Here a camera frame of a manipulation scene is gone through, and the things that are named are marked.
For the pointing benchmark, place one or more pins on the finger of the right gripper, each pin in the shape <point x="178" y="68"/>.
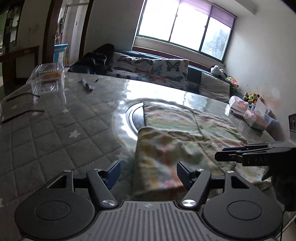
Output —
<point x="240" y="147"/>
<point x="228" y="156"/>

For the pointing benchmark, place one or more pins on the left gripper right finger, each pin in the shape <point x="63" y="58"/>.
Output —
<point x="196" y="182"/>

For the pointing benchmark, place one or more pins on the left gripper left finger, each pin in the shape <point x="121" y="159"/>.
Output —
<point x="100" y="184"/>

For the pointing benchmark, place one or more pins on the green patterned child's cardigan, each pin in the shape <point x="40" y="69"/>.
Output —
<point x="174" y="134"/>

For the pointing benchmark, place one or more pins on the black clothes pile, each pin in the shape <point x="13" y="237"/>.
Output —
<point x="96" y="62"/>

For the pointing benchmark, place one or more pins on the tissue pack with paper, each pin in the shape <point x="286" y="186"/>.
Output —
<point x="255" y="117"/>

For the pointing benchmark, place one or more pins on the clear plastic storage box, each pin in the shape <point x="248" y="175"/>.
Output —
<point x="269" y="119"/>

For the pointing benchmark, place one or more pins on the flat book under tissues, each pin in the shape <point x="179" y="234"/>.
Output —
<point x="237" y="113"/>

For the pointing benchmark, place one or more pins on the pink tissue pack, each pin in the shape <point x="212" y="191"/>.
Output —
<point x="238" y="104"/>

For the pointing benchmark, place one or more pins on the small plush toys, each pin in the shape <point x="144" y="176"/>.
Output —
<point x="251" y="98"/>

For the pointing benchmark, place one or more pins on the quilted grey star tablecloth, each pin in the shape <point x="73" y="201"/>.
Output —
<point x="80" y="130"/>

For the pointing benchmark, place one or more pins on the grey plain cushion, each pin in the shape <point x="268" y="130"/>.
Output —
<point x="214" y="88"/>

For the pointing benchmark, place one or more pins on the round black induction cooktop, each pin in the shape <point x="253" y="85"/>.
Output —
<point x="135" y="117"/>

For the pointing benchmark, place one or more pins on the white plush toy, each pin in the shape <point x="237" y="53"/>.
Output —
<point x="219" y="72"/>

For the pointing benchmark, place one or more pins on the blue sofa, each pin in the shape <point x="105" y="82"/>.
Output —
<point x="194" y="73"/>

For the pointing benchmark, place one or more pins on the black silver pen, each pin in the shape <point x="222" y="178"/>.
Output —
<point x="85" y="84"/>

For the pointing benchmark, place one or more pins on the butterfly print cushion upright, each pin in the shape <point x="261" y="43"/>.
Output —
<point x="170" y="72"/>

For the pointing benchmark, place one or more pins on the clear plastic clamshell container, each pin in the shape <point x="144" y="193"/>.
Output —
<point x="47" y="78"/>

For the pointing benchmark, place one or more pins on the butterfly print cushion lying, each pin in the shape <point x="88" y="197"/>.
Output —
<point x="128" y="67"/>

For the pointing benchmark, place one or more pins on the blue white cabinet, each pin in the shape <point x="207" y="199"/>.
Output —
<point x="60" y="53"/>

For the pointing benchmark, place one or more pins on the dark wooden glass cabinet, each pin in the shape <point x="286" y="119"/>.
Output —
<point x="10" y="17"/>

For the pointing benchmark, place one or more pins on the window with green frame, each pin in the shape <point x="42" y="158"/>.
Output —
<point x="199" y="26"/>

